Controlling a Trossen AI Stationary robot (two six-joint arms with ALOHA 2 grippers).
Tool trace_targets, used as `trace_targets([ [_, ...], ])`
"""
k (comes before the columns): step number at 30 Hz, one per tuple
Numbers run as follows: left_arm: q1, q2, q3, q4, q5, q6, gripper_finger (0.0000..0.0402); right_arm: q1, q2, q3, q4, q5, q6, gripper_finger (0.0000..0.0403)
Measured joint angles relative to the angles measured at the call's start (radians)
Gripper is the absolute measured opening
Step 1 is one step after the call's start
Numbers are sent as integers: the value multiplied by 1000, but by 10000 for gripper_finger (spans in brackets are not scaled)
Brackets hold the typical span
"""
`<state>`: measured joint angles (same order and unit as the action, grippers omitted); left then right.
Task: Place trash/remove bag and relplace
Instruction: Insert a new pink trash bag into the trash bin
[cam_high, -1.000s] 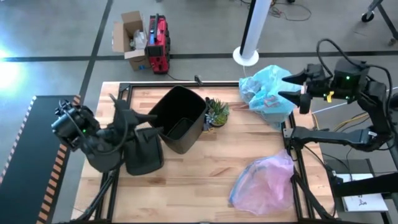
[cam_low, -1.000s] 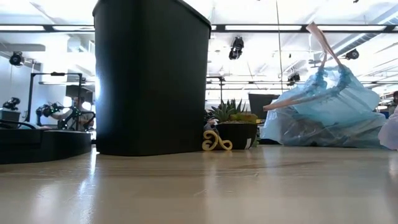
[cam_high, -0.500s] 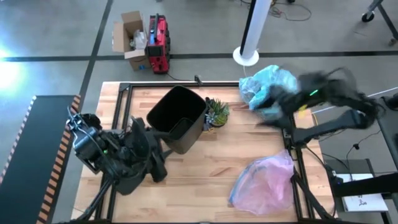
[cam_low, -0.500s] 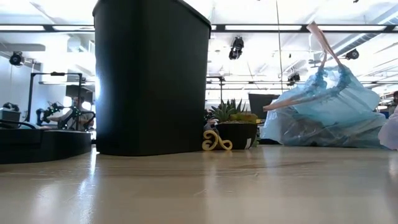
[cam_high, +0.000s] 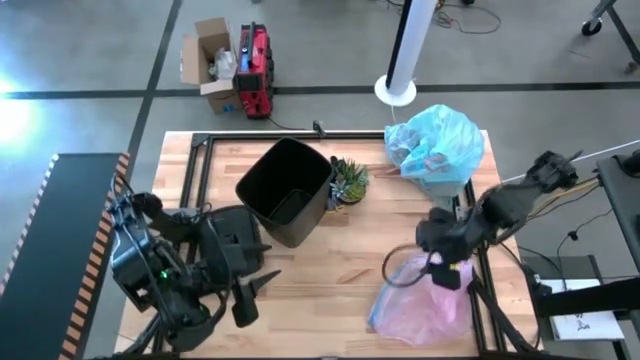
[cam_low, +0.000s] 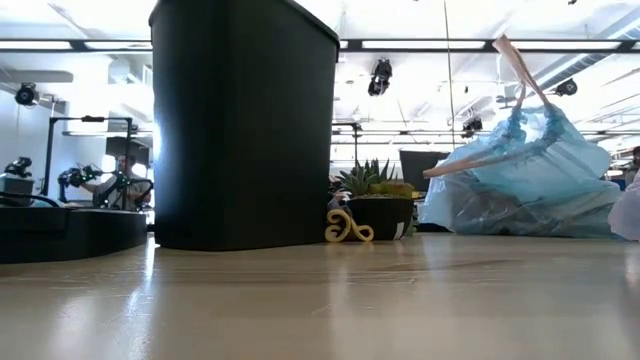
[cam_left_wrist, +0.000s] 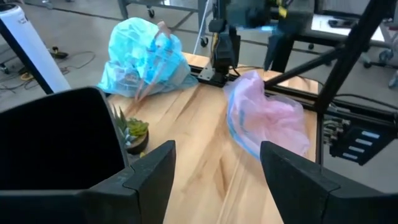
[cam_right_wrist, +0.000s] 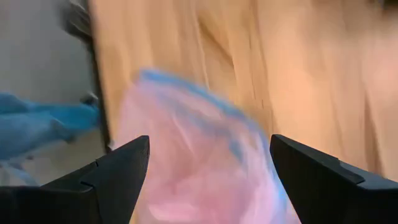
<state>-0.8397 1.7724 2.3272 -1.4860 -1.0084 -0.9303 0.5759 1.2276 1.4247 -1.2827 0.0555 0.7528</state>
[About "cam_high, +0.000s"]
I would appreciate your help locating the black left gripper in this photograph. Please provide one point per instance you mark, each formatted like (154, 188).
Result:
(235, 270)

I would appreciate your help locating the grey cart leg with caster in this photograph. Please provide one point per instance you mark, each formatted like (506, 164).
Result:
(591, 27)

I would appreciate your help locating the small black frame clamp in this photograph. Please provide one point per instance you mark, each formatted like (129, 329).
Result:
(318, 128)

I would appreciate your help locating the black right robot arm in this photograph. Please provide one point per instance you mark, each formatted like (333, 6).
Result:
(515, 200)

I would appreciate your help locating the white pillar with round base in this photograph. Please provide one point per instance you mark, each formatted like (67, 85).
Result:
(412, 40)

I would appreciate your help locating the open cardboard box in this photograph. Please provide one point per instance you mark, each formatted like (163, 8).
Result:
(212, 35)

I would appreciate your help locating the white paper pad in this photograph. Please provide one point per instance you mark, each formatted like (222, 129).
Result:
(585, 325)

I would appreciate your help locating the clear plastic packing wrap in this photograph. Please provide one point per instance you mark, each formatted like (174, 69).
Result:
(225, 62)

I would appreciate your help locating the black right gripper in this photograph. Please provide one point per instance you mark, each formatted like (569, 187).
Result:
(445, 235)

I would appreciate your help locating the black trash bin lid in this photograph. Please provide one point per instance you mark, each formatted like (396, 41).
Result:
(252, 230)

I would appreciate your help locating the black plastic trash bin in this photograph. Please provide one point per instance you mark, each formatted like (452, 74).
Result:
(295, 175)

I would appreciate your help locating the blue plastic trash bag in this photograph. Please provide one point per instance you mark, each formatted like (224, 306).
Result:
(440, 140)

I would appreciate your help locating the black aluminium table frame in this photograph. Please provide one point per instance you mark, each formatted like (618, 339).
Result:
(350, 135)

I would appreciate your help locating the black metal bar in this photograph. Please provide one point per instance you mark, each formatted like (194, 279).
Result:
(590, 300)

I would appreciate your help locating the succulent plant in black pot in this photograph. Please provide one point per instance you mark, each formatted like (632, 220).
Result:
(352, 185)

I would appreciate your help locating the red and black toolbox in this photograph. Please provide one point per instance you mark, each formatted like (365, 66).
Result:
(255, 60)

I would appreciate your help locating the grey black yellow-cuffed work glove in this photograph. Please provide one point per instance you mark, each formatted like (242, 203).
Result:
(332, 204)

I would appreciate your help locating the black mat with hazard stripes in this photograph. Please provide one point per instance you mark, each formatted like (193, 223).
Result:
(40, 275)

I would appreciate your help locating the black side desk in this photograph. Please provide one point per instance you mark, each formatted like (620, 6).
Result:
(622, 200)

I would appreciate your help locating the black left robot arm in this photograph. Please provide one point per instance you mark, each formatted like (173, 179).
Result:
(150, 270)

